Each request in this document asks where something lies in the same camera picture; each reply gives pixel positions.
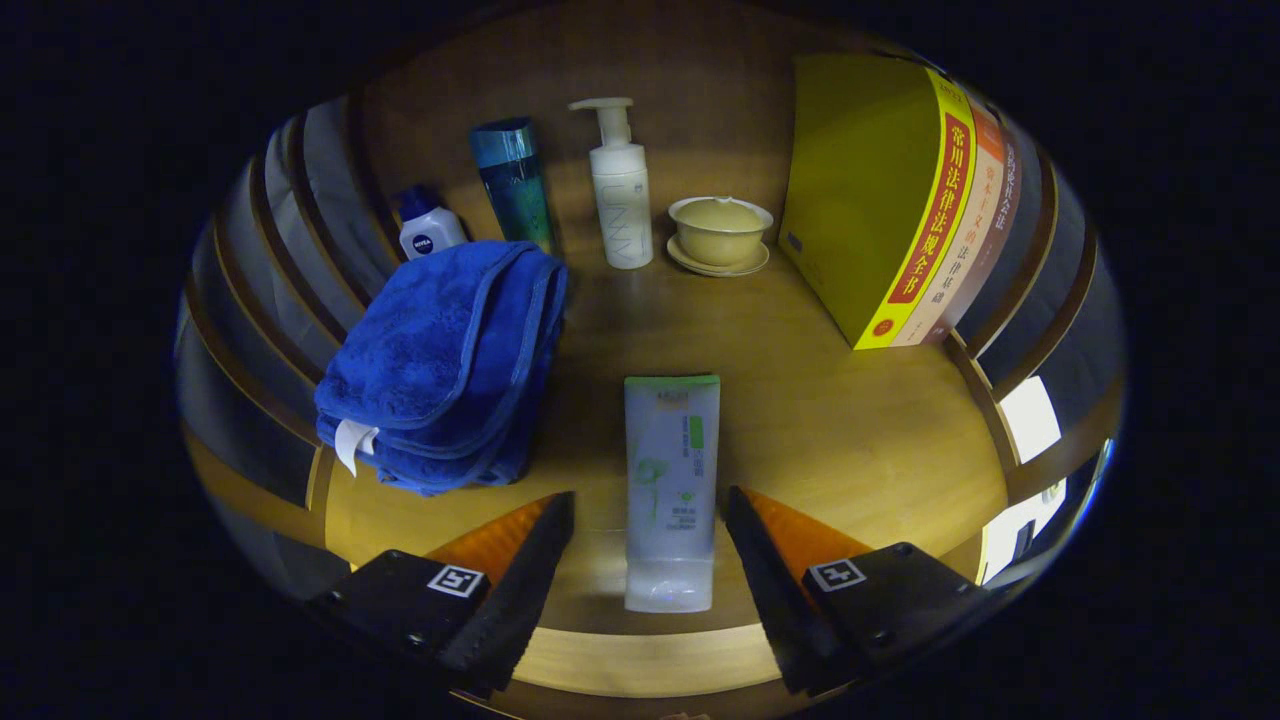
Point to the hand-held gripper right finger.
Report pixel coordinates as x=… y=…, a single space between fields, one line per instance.
x=780 y=590

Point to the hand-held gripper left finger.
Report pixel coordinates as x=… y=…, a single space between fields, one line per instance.
x=510 y=600

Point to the white and green squeeze tube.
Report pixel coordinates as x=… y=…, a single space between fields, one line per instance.
x=672 y=480

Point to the wooden countertop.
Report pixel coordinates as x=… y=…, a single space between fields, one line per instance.
x=810 y=420

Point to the wooden cabinet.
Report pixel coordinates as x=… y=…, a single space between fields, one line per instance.
x=700 y=80

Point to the folded blue towel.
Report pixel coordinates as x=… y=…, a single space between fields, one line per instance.
x=440 y=350

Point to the beige saucer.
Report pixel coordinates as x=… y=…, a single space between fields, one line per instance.
x=745 y=267

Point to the beige tea bowl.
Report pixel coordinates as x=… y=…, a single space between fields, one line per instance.
x=720 y=228

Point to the small white bottle blue cap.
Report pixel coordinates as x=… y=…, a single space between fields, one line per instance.
x=430 y=238

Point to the orange and white book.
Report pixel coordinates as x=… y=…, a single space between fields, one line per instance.
x=970 y=240

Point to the yellow book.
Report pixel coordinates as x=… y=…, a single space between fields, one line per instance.
x=860 y=190

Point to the white pump bottle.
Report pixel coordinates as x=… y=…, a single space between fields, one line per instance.
x=620 y=205

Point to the teal bottle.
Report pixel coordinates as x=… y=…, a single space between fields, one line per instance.
x=515 y=185

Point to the brown book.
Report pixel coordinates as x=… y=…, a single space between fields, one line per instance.
x=995 y=230

